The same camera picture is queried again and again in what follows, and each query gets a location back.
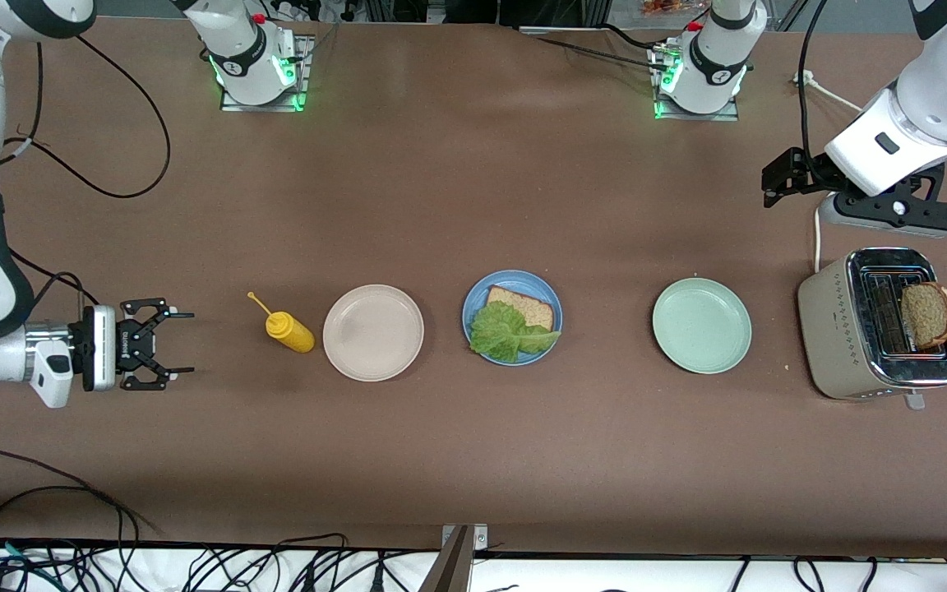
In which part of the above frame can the green lettuce leaf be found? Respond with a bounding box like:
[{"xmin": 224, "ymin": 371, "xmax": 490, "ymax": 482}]
[{"xmin": 469, "ymin": 301, "xmax": 562, "ymax": 364}]

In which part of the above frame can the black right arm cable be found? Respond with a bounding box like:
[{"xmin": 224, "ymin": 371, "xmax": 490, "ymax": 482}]
[
  {"xmin": 0, "ymin": 39, "xmax": 103, "ymax": 326},
  {"xmin": 0, "ymin": 33, "xmax": 172, "ymax": 200}
]

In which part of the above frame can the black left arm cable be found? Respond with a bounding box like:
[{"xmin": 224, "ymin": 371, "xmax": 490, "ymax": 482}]
[{"xmin": 798, "ymin": 0, "xmax": 832, "ymax": 161}]

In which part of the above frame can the small metal bracket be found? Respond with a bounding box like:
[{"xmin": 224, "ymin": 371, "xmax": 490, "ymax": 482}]
[{"xmin": 441, "ymin": 524, "xmax": 489, "ymax": 550}]

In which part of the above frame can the black base cable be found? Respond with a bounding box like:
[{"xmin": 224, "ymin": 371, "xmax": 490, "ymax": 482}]
[
  {"xmin": 533, "ymin": 35, "xmax": 672, "ymax": 71},
  {"xmin": 601, "ymin": 23, "xmax": 672, "ymax": 52}
]

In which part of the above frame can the grey camera post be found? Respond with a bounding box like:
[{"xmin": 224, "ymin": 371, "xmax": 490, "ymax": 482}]
[{"xmin": 416, "ymin": 526, "xmax": 474, "ymax": 592}]

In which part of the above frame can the blue round plate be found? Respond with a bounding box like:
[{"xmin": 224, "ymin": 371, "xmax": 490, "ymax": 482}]
[{"xmin": 462, "ymin": 270, "xmax": 563, "ymax": 367}]

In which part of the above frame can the white round plate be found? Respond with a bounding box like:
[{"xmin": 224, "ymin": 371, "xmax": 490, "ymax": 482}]
[{"xmin": 322, "ymin": 284, "xmax": 425, "ymax": 383}]

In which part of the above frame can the green round plate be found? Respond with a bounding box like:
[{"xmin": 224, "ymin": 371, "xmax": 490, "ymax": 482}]
[{"xmin": 652, "ymin": 277, "xmax": 753, "ymax": 375}]

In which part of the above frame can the brown bread slice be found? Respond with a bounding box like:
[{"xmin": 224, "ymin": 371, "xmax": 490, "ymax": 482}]
[
  {"xmin": 901, "ymin": 281, "xmax": 947, "ymax": 350},
  {"xmin": 486, "ymin": 284, "xmax": 557, "ymax": 331}
]

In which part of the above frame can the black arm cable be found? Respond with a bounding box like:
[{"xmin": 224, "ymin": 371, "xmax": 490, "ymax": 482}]
[
  {"xmin": 0, "ymin": 33, "xmax": 172, "ymax": 200},
  {"xmin": 0, "ymin": 39, "xmax": 103, "ymax": 326},
  {"xmin": 798, "ymin": 0, "xmax": 832, "ymax": 161}
]

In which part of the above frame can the beige chrome toaster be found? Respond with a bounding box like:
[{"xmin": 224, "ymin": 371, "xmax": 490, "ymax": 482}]
[{"xmin": 797, "ymin": 247, "xmax": 947, "ymax": 410}]

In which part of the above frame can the yellow mustard squeeze bottle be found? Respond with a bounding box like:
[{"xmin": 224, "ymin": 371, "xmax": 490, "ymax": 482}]
[{"xmin": 247, "ymin": 291, "xmax": 316, "ymax": 355}]

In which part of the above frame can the white toaster power cord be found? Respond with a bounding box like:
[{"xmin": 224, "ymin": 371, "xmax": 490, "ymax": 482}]
[{"xmin": 792, "ymin": 70, "xmax": 865, "ymax": 274}]

